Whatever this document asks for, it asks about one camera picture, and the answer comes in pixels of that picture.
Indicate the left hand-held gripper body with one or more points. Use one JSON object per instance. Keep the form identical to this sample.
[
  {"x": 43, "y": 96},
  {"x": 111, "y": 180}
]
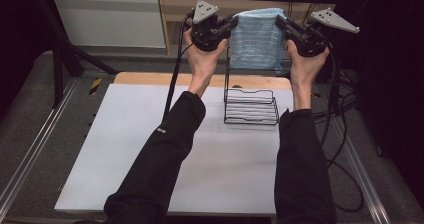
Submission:
[{"x": 206, "y": 30}]

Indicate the person's left hand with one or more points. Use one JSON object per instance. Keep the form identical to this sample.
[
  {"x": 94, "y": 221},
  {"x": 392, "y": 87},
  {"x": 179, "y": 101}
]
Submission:
[{"x": 203, "y": 64}]

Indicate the white table cover sheet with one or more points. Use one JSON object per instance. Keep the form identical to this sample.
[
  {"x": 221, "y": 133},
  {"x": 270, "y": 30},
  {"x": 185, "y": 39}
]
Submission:
[{"x": 233, "y": 170}]

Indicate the light wooden desk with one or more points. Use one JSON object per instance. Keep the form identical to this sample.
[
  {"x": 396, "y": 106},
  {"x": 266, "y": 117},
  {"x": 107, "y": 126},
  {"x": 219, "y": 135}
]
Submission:
[{"x": 180, "y": 9}]

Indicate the wooden table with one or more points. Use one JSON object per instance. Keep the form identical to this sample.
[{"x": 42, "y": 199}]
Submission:
[{"x": 150, "y": 79}]

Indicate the person's right hand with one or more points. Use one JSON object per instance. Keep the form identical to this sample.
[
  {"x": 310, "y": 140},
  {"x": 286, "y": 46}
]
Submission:
[{"x": 305, "y": 69}]

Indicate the white cabinet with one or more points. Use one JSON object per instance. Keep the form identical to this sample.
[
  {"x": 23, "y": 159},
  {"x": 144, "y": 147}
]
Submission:
[{"x": 106, "y": 20}]

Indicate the aluminium floor rail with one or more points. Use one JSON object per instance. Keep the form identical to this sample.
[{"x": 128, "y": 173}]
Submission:
[
  {"x": 36, "y": 140},
  {"x": 361, "y": 174}
]

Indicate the blue striped towel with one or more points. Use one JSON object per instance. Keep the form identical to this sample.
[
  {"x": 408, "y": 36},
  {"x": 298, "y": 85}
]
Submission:
[{"x": 256, "y": 39}]

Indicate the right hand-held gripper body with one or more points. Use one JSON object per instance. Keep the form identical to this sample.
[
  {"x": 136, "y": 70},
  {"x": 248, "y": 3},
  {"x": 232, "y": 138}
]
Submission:
[{"x": 310, "y": 39}]

